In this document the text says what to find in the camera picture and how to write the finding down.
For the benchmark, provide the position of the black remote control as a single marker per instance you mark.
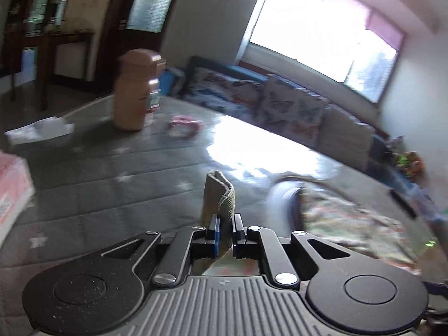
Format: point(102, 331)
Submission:
point(402, 202)

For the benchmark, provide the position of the orange fox plush toy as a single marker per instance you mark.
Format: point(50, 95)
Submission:
point(415, 164)

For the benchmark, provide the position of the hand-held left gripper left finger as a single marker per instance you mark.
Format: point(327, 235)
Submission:
point(215, 239)

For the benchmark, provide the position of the dark wooden cabinet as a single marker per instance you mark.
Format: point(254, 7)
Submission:
point(31, 3)

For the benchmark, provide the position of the beige cushion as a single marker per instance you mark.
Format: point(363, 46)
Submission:
point(348, 140)

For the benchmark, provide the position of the pink cartoon face bottle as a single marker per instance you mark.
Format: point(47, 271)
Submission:
point(134, 91)

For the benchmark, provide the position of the blue sofa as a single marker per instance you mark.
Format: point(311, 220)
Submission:
point(241, 73)

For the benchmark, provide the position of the blue cloth bundle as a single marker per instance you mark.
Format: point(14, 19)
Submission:
point(171, 82)

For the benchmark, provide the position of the floral patterned tray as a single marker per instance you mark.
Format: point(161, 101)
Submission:
point(217, 196)

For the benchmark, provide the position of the dog plush toy green vest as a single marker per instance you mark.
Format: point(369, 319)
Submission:
point(402, 162)

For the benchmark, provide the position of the dark wooden side table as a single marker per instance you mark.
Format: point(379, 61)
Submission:
point(66, 38)

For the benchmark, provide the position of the window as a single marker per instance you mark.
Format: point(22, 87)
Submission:
point(315, 31)

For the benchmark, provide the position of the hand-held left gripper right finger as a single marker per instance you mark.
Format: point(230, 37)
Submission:
point(238, 239)

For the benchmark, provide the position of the square butterfly print cushion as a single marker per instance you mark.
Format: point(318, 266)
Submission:
point(292, 110)

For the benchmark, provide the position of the wide butterfly print cushion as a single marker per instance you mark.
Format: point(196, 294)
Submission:
point(224, 92)

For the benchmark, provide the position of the white board blue frame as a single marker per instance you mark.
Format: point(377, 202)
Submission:
point(29, 66)

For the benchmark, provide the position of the dark wooden door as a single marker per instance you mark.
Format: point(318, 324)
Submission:
point(147, 10)

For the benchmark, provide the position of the white paper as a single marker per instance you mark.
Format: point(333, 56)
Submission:
point(38, 131)

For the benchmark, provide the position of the pink and white box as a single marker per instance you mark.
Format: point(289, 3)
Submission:
point(12, 189)

